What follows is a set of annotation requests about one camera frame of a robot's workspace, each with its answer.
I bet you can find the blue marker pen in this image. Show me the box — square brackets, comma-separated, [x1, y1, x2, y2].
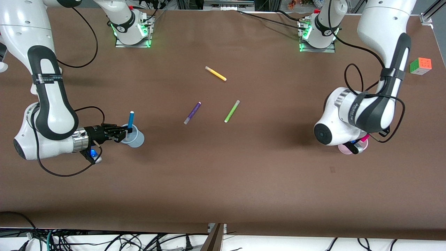
[125, 111, 135, 142]

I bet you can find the translucent blue plastic cup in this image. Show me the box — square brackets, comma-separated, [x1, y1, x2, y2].
[120, 123, 145, 148]

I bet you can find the purple marker pen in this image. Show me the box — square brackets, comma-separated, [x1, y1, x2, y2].
[184, 101, 201, 125]

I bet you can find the yellow marker pen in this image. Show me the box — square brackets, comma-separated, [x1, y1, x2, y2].
[205, 66, 227, 82]

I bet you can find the white desk lamp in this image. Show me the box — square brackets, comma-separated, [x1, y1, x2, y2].
[0, 62, 37, 96]

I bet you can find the green marker pen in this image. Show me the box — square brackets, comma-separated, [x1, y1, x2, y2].
[224, 100, 240, 123]

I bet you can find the brown table leg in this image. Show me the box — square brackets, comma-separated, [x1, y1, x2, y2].
[200, 223, 224, 251]

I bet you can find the grey metal box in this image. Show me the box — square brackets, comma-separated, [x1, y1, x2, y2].
[203, 0, 255, 11]

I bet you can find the translucent pink plastic cup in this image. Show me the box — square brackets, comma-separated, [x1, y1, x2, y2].
[337, 141, 369, 155]

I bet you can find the colourful puzzle cube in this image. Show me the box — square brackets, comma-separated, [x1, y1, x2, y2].
[409, 57, 432, 76]

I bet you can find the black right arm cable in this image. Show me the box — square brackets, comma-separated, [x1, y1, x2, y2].
[37, 6, 106, 177]

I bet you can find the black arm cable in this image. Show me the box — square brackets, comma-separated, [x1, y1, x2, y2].
[328, 7, 407, 144]
[37, 6, 106, 177]

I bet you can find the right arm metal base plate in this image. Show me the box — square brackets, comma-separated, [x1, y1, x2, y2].
[115, 13, 154, 48]

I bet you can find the looped black floor cable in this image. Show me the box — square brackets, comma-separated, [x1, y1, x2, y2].
[0, 211, 40, 251]

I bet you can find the silver metal corner bracket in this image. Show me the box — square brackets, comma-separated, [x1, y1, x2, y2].
[208, 223, 228, 235]

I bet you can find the thin black power cable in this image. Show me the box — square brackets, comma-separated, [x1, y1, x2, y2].
[236, 10, 307, 29]

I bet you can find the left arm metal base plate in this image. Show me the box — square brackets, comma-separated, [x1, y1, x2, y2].
[298, 18, 336, 53]

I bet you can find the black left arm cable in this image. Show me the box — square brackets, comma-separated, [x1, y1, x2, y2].
[328, 7, 407, 144]

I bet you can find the aluminium frame profile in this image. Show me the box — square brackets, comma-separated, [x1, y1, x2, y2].
[419, 0, 446, 25]

